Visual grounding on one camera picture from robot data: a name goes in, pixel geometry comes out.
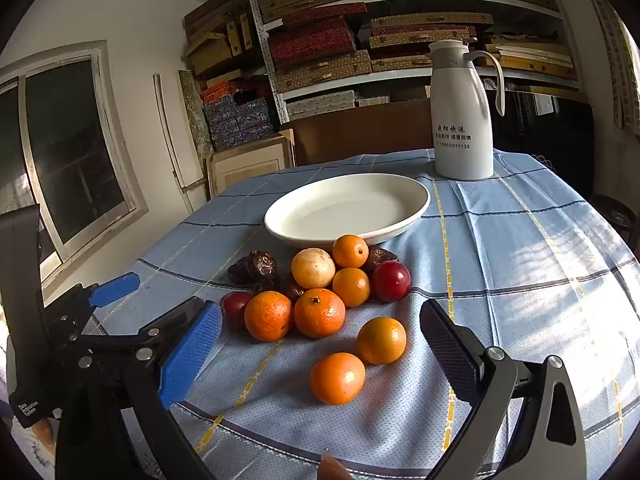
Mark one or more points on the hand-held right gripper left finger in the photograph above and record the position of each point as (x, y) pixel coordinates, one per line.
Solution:
(190, 355)

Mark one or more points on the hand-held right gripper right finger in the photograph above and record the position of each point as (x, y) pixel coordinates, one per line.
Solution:
(450, 355)

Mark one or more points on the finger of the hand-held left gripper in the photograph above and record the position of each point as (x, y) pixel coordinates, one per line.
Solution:
(170, 320)
(115, 288)

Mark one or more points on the small dark red plum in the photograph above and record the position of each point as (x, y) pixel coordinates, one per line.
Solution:
(233, 307)

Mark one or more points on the greenish orange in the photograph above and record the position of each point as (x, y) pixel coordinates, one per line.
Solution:
(381, 340)

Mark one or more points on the large orange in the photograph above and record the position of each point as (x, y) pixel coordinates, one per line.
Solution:
(337, 377)
(267, 316)
(319, 312)

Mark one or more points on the large red plum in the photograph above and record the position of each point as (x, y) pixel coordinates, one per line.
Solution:
(391, 281)

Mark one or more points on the small orange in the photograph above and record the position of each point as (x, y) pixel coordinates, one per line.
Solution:
(351, 287)
(350, 251)

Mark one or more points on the yellow passion fruit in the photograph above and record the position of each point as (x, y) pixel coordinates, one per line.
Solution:
(313, 267)

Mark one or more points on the white ceramic plate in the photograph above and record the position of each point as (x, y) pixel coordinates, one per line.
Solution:
(345, 210)

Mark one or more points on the person's right hand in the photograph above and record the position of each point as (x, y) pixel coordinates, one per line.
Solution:
(332, 469)

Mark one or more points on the blue plaid tablecloth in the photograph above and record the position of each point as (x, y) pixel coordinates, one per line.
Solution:
(500, 260)

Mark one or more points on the white framed window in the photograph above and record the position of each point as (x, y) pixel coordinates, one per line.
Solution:
(75, 135)

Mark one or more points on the white wooden strip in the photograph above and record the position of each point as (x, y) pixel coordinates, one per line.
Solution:
(165, 125)

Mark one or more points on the mottled grey panel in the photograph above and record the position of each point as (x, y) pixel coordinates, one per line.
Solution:
(195, 110)

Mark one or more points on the stack of blue patterned boxes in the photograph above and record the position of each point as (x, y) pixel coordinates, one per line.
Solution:
(240, 120)

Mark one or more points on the dark round object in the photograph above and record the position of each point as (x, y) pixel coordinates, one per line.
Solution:
(615, 217)

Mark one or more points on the brown cardboard box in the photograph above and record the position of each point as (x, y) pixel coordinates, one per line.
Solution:
(360, 130)

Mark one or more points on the white thermos jug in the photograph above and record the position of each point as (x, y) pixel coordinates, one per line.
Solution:
(462, 110)

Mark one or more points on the pile of brown yellow boxes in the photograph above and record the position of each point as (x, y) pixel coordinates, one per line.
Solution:
(215, 45)

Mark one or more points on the stack of patterned flat boxes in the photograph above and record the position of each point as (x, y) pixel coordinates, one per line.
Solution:
(310, 40)

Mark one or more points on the patterned curtain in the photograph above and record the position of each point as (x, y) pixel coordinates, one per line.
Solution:
(615, 60)

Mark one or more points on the pale wooden frame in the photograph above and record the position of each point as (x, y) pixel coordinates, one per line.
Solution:
(250, 165)

